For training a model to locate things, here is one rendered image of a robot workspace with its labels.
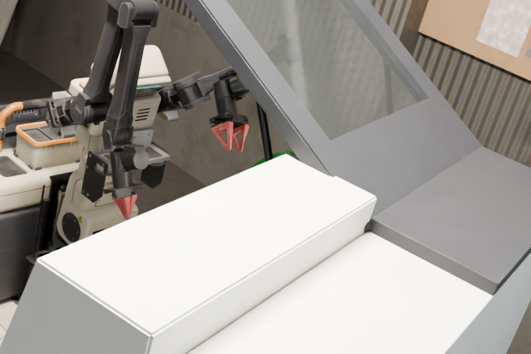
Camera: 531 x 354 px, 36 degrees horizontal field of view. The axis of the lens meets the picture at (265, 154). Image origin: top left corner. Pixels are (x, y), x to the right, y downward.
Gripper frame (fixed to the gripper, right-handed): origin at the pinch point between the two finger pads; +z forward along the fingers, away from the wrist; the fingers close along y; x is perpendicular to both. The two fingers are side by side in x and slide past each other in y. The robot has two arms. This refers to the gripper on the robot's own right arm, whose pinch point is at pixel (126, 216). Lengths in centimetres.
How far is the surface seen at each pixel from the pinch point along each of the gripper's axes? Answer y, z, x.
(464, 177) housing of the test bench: 33, -9, -94
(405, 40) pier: 180, -45, 19
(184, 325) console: -71, -6, -111
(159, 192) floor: 149, 27, 176
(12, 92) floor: 137, -38, 307
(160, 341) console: -76, -6, -112
